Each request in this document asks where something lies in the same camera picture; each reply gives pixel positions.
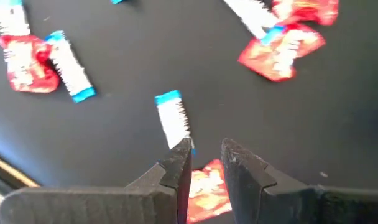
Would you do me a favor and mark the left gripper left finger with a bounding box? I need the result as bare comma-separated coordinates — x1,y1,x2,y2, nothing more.
0,136,193,224

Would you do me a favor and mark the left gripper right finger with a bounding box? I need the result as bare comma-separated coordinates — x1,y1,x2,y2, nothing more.
221,138,378,224

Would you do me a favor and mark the red Skittles packet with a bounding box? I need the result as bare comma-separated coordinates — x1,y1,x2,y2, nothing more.
271,0,340,26
0,33,61,94
186,158,233,224
237,22,326,83

